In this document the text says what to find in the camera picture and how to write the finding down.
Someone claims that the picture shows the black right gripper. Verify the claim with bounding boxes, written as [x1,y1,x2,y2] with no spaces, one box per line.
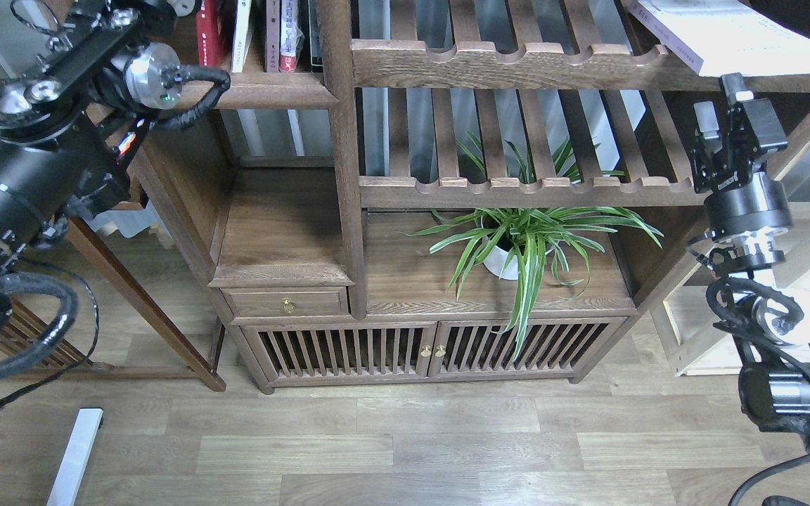
[692,72,792,245]

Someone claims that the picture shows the white cover book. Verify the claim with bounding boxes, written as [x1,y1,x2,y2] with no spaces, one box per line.
[627,1,810,77]

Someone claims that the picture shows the yellow green cover book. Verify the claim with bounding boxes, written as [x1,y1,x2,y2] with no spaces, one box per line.
[229,0,254,73]

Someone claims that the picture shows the red cover book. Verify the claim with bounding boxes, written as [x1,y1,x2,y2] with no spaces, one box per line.
[195,1,236,68]

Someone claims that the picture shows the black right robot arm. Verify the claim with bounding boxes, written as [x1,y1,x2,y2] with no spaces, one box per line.
[691,73,810,505]

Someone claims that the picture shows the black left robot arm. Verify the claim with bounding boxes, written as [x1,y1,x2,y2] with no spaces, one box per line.
[0,1,231,380]

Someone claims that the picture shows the light wooden shelf unit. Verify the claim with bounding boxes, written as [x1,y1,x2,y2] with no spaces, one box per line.
[650,140,810,375]

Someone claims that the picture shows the upright books on shelf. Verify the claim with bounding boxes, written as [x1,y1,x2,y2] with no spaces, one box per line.
[264,1,323,73]

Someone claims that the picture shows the spider plant in white pot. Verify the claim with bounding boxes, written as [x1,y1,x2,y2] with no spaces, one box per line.
[406,134,664,363]

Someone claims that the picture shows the dark wooden bookshelf cabinet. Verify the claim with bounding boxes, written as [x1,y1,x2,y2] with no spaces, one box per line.
[32,0,810,396]

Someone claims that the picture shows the slatted wooden rack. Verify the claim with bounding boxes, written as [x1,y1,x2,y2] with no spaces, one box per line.
[0,281,114,391]

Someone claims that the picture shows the white metal leg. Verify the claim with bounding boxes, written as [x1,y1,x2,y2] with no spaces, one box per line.
[47,407,104,505]

